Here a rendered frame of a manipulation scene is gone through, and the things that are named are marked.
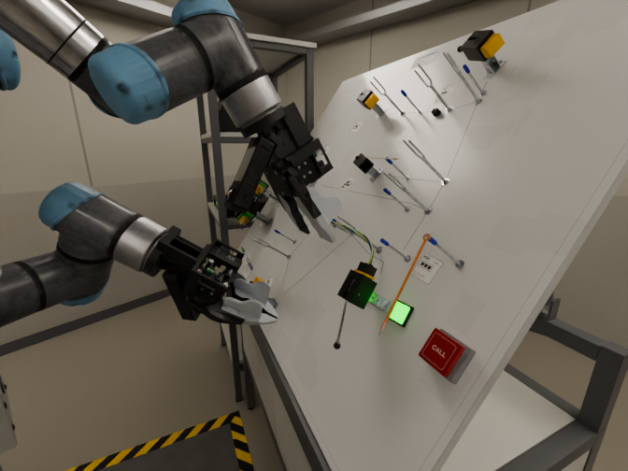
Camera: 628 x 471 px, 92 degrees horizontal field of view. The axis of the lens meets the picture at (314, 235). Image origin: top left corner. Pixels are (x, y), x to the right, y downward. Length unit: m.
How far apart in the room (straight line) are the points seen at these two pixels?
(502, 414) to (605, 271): 2.00
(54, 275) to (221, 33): 0.39
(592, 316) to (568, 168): 2.37
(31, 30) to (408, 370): 0.68
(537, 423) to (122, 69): 0.99
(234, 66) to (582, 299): 2.73
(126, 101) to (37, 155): 2.46
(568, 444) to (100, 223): 0.97
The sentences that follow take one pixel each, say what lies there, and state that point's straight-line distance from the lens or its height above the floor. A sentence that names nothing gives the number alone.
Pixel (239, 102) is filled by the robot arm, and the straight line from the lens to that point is 0.44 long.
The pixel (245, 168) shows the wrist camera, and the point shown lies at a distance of 0.45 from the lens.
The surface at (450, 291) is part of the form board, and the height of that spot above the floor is 1.17.
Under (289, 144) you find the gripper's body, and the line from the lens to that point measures 0.47.
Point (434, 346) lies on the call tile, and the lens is 0.51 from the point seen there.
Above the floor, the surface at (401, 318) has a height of 1.10.
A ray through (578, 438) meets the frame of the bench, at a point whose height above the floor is 0.80.
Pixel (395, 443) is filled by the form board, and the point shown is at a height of 0.97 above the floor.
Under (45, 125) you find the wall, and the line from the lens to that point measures 2.85.
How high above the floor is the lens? 1.40
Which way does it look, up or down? 17 degrees down
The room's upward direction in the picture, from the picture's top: straight up
